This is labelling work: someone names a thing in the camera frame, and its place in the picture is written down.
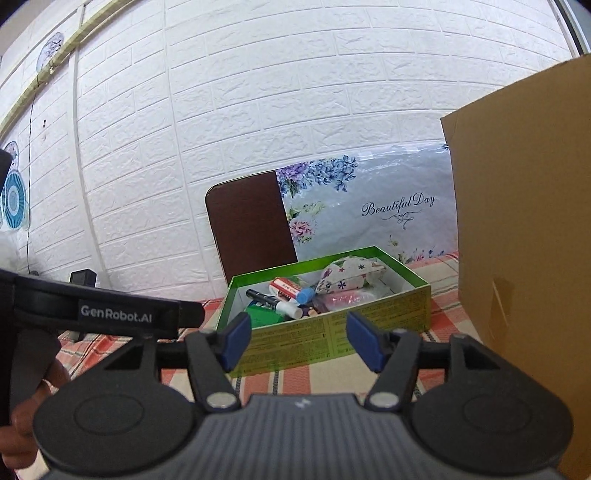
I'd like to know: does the floral plastic bedding bag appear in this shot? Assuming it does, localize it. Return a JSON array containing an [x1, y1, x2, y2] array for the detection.
[[274, 142, 459, 264]]

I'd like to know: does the person's left hand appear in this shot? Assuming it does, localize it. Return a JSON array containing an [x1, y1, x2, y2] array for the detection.
[[0, 359, 71, 474]]

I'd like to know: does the green cardboard tray box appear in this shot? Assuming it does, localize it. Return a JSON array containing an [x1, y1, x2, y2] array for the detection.
[[217, 246, 432, 377]]

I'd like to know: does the large brown cardboard box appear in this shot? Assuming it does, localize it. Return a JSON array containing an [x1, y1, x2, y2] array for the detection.
[[442, 56, 590, 479]]

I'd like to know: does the plaid red green blanket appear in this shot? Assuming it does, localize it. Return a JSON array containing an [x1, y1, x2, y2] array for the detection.
[[57, 253, 479, 401]]

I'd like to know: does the blue capped black marker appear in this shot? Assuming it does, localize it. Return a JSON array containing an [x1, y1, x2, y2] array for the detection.
[[246, 288, 315, 306]]

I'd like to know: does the dark brown wooden headboard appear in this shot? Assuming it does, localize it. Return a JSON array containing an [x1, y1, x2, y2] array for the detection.
[[205, 171, 297, 281]]

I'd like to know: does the small green carton box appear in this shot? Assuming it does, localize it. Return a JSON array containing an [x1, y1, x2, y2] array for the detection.
[[245, 304, 286, 329]]

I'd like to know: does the yellow black flash color marker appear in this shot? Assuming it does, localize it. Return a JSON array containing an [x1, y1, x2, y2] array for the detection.
[[246, 291, 303, 320]]

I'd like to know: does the printed fabric pouch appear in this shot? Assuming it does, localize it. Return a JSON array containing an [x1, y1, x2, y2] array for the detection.
[[315, 256, 387, 295]]

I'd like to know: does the red blue card pack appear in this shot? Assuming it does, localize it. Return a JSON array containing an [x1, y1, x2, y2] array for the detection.
[[269, 277, 303, 301]]

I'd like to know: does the red clear plastic packet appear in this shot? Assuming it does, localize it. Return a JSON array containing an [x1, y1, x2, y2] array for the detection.
[[318, 289, 378, 312]]

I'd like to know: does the spare handheld gripper device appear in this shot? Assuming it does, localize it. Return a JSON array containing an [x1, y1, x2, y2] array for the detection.
[[69, 269, 97, 288]]

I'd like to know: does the blue round wall sticker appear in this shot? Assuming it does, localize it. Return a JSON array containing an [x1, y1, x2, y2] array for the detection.
[[1, 170, 29, 230]]

